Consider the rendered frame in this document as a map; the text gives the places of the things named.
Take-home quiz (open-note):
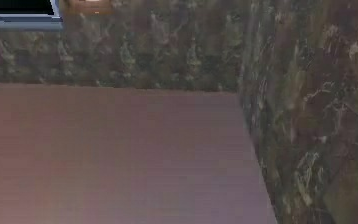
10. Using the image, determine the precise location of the blue framed window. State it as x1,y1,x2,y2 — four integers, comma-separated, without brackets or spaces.
0,0,65,32

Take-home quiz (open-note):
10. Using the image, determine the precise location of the brown framed wall picture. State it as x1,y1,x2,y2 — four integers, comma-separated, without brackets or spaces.
58,0,115,16

